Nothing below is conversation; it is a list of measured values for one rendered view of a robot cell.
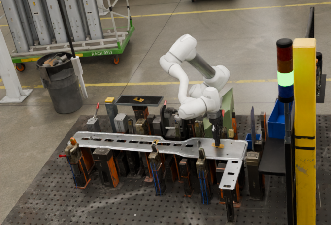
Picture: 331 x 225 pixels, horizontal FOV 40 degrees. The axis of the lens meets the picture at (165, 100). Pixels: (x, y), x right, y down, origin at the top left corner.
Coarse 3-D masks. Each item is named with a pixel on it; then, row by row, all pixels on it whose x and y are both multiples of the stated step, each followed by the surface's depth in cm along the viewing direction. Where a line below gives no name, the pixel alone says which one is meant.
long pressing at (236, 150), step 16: (80, 144) 351; (96, 144) 348; (112, 144) 344; (128, 144) 341; (144, 144) 338; (192, 144) 328; (208, 144) 325; (224, 144) 322; (240, 144) 319; (224, 160) 309
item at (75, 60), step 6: (60, 0) 93; (60, 6) 94; (66, 24) 96; (66, 30) 96; (72, 48) 98; (72, 54) 99; (72, 60) 99; (78, 60) 99; (78, 66) 100; (78, 72) 100; (78, 78) 101; (84, 90) 101; (84, 96) 103
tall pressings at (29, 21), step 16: (16, 0) 727; (32, 0) 724; (48, 0) 720; (64, 0) 716; (80, 0) 739; (96, 0) 714; (16, 16) 716; (32, 16) 743; (48, 16) 759; (80, 16) 731; (96, 16) 721; (16, 32) 728; (32, 32) 776; (48, 32) 751; (64, 32) 743; (80, 32) 737; (96, 32) 732; (16, 48) 741
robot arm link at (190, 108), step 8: (176, 64) 333; (176, 72) 328; (184, 72) 327; (184, 80) 319; (184, 88) 312; (184, 96) 304; (184, 104) 293; (192, 104) 292; (200, 104) 293; (184, 112) 290; (192, 112) 291; (200, 112) 294
